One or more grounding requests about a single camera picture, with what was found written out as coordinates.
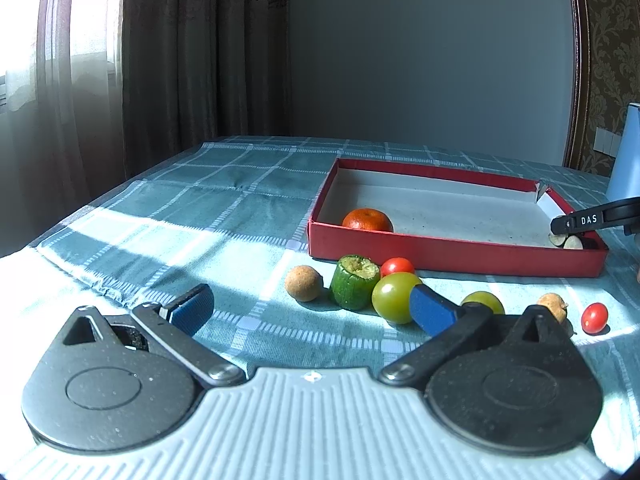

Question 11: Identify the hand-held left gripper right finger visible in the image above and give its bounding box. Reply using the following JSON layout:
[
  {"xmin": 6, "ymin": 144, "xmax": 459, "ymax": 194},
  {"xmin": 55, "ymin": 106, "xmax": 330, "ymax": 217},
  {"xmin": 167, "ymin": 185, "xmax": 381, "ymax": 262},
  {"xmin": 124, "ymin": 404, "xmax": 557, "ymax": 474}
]
[{"xmin": 377, "ymin": 283, "xmax": 582, "ymax": 389}]

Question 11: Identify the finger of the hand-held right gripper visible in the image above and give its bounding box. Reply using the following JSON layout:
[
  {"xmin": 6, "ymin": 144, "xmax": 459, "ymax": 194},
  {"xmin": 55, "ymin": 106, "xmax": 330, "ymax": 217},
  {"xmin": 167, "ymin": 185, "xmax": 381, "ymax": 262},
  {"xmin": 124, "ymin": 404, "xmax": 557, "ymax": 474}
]
[{"xmin": 550, "ymin": 198, "xmax": 640, "ymax": 236}]

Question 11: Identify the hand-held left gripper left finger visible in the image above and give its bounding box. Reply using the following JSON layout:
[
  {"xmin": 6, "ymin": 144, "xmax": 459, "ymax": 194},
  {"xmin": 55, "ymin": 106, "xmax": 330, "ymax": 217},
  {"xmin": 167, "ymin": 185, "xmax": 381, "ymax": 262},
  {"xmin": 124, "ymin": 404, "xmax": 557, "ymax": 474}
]
[{"xmin": 54, "ymin": 283, "xmax": 247, "ymax": 389}]

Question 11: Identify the large green tomato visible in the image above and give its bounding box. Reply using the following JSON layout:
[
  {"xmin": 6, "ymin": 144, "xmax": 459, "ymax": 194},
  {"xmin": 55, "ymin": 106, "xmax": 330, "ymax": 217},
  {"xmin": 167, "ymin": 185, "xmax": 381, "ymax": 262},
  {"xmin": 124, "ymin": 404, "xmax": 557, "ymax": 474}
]
[{"xmin": 371, "ymin": 271, "xmax": 423, "ymax": 325}]

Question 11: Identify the small green tomato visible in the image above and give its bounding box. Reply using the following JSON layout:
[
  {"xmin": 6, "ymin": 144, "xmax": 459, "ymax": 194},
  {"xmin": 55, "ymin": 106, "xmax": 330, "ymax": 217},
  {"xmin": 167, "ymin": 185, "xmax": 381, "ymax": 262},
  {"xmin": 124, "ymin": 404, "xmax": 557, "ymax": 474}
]
[{"xmin": 460, "ymin": 290, "xmax": 506, "ymax": 316}]

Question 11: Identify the red cherry tomato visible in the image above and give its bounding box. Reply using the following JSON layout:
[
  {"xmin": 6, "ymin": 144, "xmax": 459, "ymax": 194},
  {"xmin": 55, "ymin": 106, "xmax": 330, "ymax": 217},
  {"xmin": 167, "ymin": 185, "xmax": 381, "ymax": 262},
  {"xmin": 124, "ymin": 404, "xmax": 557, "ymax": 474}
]
[
  {"xmin": 581, "ymin": 302, "xmax": 610, "ymax": 335},
  {"xmin": 380, "ymin": 257, "xmax": 416, "ymax": 280}
]

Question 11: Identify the red cardboard box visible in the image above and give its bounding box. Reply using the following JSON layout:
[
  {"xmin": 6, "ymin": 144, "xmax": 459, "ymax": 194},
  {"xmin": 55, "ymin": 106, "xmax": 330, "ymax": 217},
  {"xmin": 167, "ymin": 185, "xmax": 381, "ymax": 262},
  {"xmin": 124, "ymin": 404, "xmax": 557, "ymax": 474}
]
[{"xmin": 306, "ymin": 157, "xmax": 610, "ymax": 279}]

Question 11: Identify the brown longan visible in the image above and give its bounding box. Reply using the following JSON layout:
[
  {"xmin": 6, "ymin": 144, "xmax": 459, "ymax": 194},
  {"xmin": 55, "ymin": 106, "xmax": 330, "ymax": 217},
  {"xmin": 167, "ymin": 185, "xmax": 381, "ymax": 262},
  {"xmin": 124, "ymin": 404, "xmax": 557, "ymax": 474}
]
[
  {"xmin": 284, "ymin": 265, "xmax": 324, "ymax": 303},
  {"xmin": 536, "ymin": 292, "xmax": 570, "ymax": 324}
]

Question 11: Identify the green cucumber piece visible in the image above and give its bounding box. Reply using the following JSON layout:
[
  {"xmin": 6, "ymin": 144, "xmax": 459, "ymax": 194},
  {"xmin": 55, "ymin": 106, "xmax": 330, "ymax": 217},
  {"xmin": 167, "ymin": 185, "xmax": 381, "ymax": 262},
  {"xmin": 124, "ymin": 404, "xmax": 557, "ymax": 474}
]
[{"xmin": 329, "ymin": 254, "xmax": 382, "ymax": 311}]

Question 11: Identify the light blue container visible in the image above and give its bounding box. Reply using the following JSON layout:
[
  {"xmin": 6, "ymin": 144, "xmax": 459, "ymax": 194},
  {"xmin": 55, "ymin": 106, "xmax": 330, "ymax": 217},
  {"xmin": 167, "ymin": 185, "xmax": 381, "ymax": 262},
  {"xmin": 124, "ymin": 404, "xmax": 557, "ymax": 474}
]
[{"xmin": 606, "ymin": 102, "xmax": 640, "ymax": 201}]

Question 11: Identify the teal plaid tablecloth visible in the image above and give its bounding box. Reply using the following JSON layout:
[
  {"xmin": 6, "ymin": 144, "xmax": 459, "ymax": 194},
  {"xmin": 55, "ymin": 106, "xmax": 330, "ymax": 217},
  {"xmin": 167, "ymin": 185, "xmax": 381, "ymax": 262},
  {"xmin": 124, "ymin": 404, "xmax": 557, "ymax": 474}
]
[{"xmin": 0, "ymin": 135, "xmax": 640, "ymax": 480}]

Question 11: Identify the orange tangerine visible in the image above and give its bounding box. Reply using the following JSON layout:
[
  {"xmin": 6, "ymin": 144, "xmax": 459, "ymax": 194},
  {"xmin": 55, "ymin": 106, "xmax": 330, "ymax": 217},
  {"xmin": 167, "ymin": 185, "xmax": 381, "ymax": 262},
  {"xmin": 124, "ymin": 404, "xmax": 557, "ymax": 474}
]
[{"xmin": 342, "ymin": 208, "xmax": 394, "ymax": 233}]

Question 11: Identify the sheer white curtain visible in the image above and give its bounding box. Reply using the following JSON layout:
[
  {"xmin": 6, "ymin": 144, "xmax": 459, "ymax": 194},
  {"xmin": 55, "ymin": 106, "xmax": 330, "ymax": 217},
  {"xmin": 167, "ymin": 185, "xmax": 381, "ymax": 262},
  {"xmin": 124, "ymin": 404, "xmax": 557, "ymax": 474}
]
[{"xmin": 0, "ymin": 0, "xmax": 126, "ymax": 261}]

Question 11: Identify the brown patterned curtain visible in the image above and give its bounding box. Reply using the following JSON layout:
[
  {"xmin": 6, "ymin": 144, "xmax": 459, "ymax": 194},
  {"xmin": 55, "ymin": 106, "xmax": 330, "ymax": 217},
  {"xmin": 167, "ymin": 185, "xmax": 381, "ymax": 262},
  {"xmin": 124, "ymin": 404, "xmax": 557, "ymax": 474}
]
[{"xmin": 120, "ymin": 0, "xmax": 293, "ymax": 181}]

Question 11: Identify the white wall switch panel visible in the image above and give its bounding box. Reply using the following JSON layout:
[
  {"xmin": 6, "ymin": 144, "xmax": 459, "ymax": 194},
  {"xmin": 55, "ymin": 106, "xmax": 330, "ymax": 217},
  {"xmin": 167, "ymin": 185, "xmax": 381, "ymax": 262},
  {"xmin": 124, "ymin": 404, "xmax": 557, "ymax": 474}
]
[{"xmin": 594, "ymin": 127, "xmax": 621, "ymax": 156}]

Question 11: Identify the dark wooden wall trim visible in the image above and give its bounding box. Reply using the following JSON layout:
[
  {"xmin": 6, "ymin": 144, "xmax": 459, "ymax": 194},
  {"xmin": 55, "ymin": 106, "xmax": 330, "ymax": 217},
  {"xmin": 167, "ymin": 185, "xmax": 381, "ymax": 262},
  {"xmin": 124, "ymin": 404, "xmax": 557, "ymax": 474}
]
[{"xmin": 564, "ymin": 0, "xmax": 594, "ymax": 169}]

